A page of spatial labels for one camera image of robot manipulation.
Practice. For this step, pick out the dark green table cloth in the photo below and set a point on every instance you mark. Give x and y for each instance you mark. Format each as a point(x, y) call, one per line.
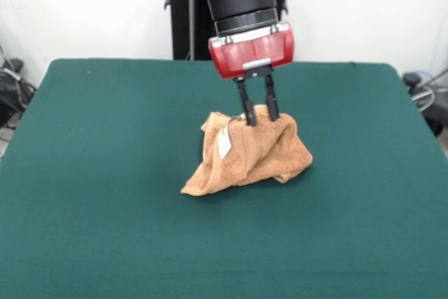
point(105, 173)

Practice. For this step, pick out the peach terry towel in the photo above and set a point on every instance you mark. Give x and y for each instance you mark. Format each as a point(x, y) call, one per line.
point(259, 166)

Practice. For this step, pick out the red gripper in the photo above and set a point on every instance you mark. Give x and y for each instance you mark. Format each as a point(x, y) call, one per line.
point(252, 54)

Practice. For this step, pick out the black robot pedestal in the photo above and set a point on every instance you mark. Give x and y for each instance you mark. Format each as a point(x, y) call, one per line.
point(182, 15)

